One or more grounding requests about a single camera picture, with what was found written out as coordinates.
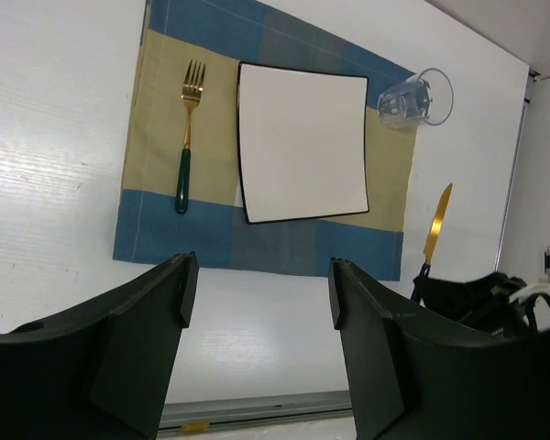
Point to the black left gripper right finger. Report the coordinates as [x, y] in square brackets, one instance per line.
[414, 374]

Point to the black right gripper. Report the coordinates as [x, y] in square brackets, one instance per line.
[482, 304]

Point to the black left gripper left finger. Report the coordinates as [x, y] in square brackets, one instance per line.
[101, 369]

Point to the gold knife green handle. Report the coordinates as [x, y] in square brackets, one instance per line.
[434, 231]

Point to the clear plastic cup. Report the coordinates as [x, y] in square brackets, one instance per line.
[426, 98]

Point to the white square plate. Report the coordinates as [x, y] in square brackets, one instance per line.
[301, 141]

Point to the gold fork green handle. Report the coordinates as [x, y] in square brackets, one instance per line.
[191, 93]

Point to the blue beige striped placemat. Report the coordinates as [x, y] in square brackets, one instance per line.
[221, 34]

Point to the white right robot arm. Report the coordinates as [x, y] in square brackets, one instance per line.
[528, 296]

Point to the aluminium front rail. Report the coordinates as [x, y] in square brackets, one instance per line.
[192, 418]

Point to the aluminium rail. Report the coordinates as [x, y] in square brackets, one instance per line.
[192, 418]
[531, 80]

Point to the aluminium right side rail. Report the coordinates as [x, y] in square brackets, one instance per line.
[531, 80]

